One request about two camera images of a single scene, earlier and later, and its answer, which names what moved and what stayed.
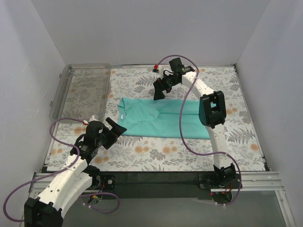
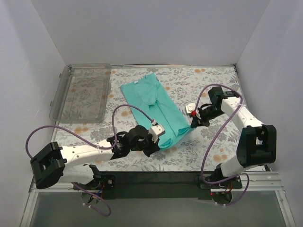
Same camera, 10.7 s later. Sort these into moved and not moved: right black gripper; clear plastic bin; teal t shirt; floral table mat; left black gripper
Moved: right black gripper; left black gripper; teal t shirt
Not moved: clear plastic bin; floral table mat
